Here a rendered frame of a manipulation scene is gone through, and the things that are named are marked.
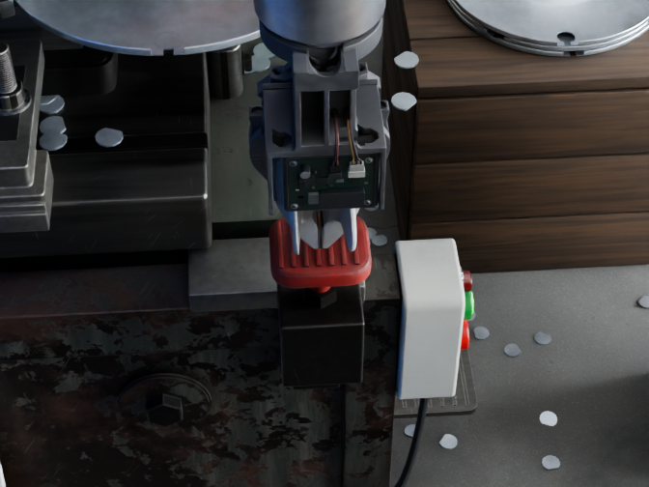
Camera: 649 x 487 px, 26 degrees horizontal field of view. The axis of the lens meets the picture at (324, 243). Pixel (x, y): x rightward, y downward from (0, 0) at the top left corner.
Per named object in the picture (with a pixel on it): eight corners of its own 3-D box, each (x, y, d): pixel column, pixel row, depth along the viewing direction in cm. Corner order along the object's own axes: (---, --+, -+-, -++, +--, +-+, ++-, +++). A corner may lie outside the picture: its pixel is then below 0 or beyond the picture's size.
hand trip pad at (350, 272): (363, 279, 106) (366, 208, 100) (371, 341, 102) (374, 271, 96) (270, 284, 105) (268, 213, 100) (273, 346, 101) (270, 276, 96)
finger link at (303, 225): (278, 299, 94) (274, 202, 87) (274, 234, 98) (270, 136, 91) (324, 297, 94) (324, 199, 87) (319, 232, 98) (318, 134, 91)
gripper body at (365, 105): (264, 223, 86) (257, 71, 77) (259, 128, 92) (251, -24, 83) (388, 216, 86) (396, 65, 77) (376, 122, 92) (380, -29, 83)
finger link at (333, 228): (324, 297, 94) (324, 199, 87) (319, 232, 98) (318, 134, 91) (371, 294, 94) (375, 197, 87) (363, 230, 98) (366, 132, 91)
